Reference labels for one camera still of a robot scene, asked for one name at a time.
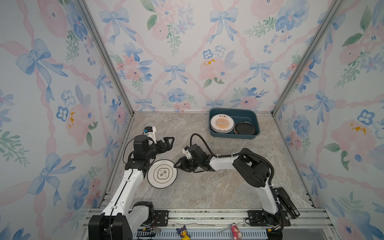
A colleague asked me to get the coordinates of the white plate clover left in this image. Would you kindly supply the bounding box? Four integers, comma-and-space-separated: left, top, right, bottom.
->
147, 159, 178, 189

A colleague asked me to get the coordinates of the teal plastic bin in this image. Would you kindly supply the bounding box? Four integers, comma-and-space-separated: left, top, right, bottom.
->
209, 108, 261, 140

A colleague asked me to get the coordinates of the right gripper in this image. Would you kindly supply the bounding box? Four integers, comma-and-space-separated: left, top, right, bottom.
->
172, 158, 202, 174

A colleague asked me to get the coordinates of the black round plate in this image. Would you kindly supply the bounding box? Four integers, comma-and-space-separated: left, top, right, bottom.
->
234, 121, 257, 135

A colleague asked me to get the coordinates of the orange sunburst plate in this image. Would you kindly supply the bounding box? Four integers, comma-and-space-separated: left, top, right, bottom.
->
210, 114, 235, 134

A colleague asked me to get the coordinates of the purple yellow toy figure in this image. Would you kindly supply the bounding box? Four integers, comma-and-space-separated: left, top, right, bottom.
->
176, 225, 191, 240

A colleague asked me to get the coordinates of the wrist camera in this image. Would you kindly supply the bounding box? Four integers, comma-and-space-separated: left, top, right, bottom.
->
182, 146, 196, 160
143, 126, 157, 144

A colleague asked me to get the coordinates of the pink toy figure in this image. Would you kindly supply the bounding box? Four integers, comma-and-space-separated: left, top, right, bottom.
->
231, 223, 243, 240

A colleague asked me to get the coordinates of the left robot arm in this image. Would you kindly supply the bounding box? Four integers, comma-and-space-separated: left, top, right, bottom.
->
88, 135, 175, 240

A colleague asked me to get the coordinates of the aluminium front rail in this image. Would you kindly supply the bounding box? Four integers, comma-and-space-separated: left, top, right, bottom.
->
76, 207, 341, 240

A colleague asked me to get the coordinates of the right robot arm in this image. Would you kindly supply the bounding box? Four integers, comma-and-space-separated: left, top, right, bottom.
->
174, 144, 285, 228

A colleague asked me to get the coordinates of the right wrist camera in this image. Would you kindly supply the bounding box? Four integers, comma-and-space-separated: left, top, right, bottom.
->
182, 146, 196, 160

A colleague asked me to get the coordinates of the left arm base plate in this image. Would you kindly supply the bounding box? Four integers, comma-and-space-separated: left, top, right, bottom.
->
150, 210, 170, 227

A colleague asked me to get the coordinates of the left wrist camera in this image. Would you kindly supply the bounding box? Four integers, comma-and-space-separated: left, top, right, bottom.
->
143, 126, 157, 144

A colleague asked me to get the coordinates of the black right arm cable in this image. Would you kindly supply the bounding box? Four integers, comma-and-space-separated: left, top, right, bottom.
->
189, 133, 284, 229

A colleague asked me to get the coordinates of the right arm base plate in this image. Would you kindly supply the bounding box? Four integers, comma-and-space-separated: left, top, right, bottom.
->
246, 210, 281, 228

